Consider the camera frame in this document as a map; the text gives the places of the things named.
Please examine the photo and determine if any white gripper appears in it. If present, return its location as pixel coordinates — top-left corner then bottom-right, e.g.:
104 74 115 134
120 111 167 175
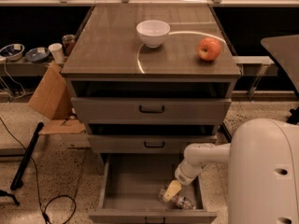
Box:
163 159 201 203

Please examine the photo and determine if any clear plastic water bottle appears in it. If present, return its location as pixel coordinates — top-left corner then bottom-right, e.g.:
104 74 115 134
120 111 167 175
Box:
158 188 195 210

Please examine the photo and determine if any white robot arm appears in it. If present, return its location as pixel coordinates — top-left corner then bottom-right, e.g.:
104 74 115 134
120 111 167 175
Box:
163 119 299 224

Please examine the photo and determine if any bottom grey open drawer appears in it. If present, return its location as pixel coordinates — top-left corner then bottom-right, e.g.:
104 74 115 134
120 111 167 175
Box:
90 154 217 224

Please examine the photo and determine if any middle grey drawer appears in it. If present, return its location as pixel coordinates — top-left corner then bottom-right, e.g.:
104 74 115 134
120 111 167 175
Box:
88 135 217 154

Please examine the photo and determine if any grey drawer cabinet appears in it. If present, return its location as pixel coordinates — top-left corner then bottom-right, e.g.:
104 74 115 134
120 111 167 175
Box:
61 3 242 161

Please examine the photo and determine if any top grey drawer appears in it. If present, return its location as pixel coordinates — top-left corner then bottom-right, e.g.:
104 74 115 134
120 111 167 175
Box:
71 97 231 125

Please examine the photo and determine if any red apple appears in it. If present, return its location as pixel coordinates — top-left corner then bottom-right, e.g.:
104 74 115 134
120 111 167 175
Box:
197 37 221 62

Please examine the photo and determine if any cardboard box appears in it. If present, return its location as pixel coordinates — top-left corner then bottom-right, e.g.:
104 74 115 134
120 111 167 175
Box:
29 62 85 134

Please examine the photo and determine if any white bowl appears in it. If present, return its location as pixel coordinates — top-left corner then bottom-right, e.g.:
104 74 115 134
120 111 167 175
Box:
136 20 170 48

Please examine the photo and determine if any black stand leg left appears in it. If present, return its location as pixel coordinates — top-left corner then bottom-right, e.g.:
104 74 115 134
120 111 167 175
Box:
10 122 44 190

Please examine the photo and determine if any glass jar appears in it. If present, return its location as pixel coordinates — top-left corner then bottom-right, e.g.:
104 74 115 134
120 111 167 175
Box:
62 35 76 55

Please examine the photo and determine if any white paper cup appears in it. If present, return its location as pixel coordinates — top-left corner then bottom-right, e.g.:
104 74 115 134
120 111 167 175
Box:
49 43 64 63

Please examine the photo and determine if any blue bowl right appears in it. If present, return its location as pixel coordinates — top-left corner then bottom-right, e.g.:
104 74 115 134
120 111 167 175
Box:
25 47 50 63

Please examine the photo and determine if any blue bowl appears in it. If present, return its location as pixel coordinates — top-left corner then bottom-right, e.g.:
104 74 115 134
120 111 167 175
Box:
0 44 24 62
25 47 50 63

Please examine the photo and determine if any blue bowl left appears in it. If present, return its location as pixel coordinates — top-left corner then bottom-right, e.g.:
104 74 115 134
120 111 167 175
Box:
0 44 24 62

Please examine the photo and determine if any black floor cable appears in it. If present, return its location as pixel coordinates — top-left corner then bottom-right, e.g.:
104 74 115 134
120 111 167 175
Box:
0 117 78 224

